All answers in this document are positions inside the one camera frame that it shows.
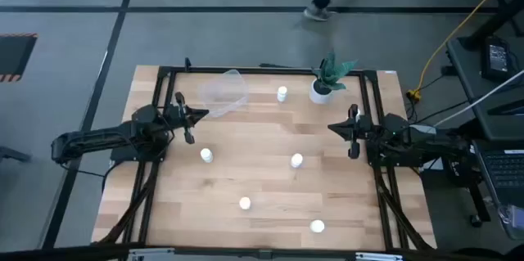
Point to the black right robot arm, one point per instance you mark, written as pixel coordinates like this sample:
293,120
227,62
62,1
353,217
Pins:
409,138

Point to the striped floor hatch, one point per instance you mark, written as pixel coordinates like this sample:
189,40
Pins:
14,56

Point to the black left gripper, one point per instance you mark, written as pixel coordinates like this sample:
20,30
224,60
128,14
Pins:
178,115

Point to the black stand with caster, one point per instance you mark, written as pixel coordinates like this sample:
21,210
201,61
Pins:
476,221

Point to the black chair base leg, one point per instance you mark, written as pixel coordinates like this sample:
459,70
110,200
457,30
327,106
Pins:
12,154

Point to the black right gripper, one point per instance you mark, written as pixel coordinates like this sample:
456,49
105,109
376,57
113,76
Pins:
362,130

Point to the clear plastic bag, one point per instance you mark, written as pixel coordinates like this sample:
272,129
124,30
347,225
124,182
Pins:
511,220

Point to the white pill bottle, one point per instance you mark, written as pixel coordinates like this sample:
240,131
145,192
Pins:
317,226
282,93
206,155
245,203
296,160

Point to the dark grey desk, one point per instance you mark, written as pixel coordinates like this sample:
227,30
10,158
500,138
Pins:
471,77

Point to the black clamp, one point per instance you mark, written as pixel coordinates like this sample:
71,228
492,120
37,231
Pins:
188,64

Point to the white plant pot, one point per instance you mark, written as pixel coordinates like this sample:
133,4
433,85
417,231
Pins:
317,96

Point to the green snake plant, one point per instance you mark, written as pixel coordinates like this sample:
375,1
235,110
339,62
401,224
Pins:
331,73

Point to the clear plastic basket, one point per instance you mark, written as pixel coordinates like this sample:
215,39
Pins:
223,89

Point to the black laptop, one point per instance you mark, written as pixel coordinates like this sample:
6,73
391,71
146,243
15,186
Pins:
505,169

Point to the black aluminium table frame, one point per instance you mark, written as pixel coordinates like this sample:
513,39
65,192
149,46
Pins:
294,71

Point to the black power adapter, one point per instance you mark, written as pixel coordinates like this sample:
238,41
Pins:
497,58

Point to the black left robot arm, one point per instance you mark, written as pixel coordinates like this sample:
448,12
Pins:
102,138

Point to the black desk leg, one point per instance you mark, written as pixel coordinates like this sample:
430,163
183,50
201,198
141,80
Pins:
499,17

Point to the silver metal bracket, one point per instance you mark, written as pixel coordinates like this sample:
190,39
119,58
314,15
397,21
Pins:
151,255
378,257

